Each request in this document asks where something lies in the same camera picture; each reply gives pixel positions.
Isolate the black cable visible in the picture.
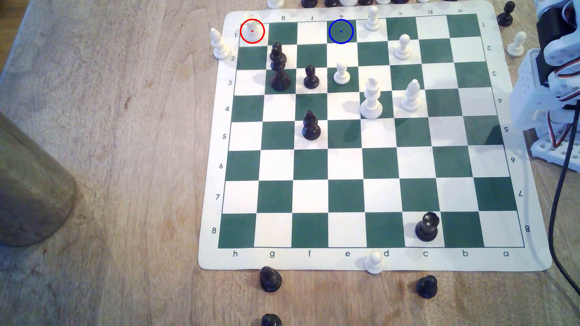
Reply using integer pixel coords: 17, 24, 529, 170
547, 138, 580, 295

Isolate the wooden cylinder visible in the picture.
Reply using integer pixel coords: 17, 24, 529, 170
0, 111, 77, 248

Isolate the red servo wire bundle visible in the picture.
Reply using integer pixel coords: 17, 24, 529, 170
546, 102, 577, 148

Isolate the white rook chess piece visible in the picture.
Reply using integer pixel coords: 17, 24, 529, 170
244, 14, 264, 42

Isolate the white pawn chess piece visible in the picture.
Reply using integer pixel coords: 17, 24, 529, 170
333, 62, 351, 86
506, 31, 527, 58
365, 250, 384, 275
364, 6, 382, 32
394, 34, 411, 61

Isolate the green white chess mat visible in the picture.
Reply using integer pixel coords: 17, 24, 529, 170
198, 0, 553, 272

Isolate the white king chess piece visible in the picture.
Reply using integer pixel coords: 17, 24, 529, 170
360, 77, 383, 120

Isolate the white bishop chess piece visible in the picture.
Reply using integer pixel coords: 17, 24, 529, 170
401, 79, 421, 113
210, 28, 231, 60

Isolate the black bishop chess piece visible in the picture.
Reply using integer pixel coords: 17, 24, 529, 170
302, 110, 322, 141

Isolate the black rook chess piece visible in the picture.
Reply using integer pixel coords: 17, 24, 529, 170
415, 212, 440, 242

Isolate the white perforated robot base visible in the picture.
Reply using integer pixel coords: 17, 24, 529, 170
529, 129, 580, 173

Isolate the tall black queen chess piece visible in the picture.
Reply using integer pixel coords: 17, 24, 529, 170
271, 59, 292, 92

